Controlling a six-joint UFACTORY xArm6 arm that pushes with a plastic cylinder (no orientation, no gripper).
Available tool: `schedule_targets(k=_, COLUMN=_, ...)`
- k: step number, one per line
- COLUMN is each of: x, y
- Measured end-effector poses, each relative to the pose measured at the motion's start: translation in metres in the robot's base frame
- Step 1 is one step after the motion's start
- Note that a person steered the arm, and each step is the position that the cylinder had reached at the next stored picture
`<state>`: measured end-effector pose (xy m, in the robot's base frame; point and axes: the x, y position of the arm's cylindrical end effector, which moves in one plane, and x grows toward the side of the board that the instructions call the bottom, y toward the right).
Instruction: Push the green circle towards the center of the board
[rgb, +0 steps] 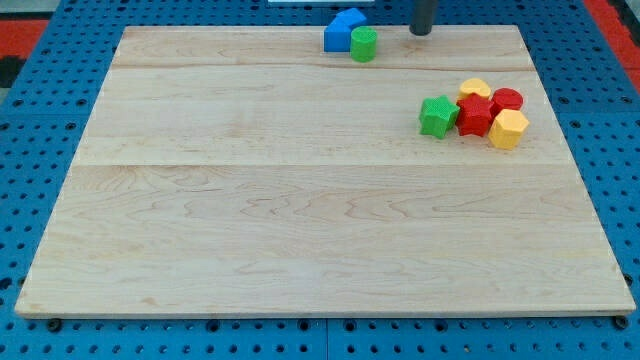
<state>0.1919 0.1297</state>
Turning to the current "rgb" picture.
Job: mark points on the blue crescent block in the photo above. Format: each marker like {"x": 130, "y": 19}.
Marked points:
{"x": 351, "y": 18}

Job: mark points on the wooden board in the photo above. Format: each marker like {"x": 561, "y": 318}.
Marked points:
{"x": 244, "y": 172}

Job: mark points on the yellow hexagon block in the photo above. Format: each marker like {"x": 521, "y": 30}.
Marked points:
{"x": 507, "y": 129}

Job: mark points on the green star block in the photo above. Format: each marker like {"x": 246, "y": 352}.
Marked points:
{"x": 437, "y": 116}

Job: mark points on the green cylinder block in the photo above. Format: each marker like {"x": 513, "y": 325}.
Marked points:
{"x": 363, "y": 44}

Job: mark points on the yellow heart block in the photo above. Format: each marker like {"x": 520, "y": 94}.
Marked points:
{"x": 474, "y": 86}

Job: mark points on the red star block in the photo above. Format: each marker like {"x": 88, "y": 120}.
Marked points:
{"x": 474, "y": 115}

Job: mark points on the red cylinder block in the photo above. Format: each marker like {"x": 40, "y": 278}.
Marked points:
{"x": 506, "y": 98}

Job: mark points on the blue cube block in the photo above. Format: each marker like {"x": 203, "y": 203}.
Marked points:
{"x": 337, "y": 37}

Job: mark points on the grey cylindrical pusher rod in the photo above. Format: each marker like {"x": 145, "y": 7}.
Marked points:
{"x": 423, "y": 16}

